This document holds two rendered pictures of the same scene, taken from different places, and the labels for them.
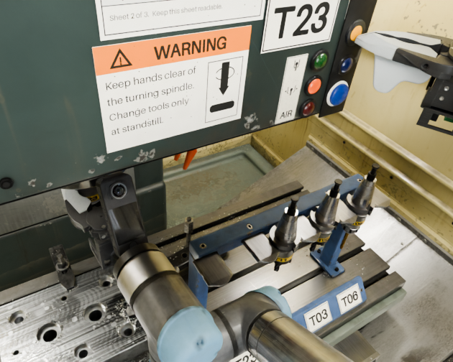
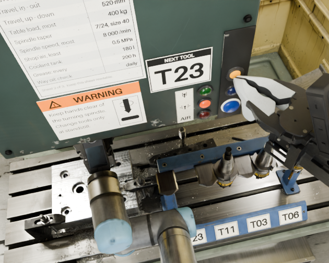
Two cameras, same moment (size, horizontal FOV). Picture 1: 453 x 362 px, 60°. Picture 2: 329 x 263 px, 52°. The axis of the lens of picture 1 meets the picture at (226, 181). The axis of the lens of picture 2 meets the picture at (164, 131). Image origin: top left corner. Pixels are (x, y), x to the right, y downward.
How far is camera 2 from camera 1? 0.34 m
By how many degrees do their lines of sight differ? 25
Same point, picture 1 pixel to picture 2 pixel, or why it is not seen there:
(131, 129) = (71, 130)
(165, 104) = (88, 119)
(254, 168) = (274, 76)
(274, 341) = (165, 248)
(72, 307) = not seen: hidden behind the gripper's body
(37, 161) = (21, 144)
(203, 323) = (117, 230)
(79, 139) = (42, 135)
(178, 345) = (101, 239)
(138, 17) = (58, 87)
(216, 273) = (166, 186)
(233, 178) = not seen: hidden behind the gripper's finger
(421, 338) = not seen: outside the picture
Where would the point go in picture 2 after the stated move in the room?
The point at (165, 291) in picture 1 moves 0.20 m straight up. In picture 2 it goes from (104, 205) to (77, 158)
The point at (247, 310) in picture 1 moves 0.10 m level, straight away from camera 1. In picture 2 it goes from (164, 222) to (187, 188)
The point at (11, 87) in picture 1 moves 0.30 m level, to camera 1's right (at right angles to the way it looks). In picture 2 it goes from (0, 119) to (180, 187)
